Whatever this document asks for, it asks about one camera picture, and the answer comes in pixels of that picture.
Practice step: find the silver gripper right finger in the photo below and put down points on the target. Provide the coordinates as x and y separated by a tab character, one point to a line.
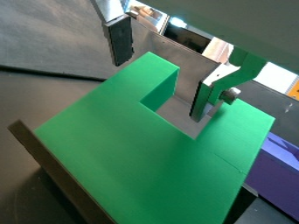
217	87

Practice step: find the purple board with cross slot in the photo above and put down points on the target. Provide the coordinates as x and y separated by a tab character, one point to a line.
274	175

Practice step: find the green U-shaped block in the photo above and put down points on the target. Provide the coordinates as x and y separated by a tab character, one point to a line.
147	172

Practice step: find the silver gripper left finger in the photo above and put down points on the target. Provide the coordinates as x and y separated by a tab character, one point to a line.
118	29

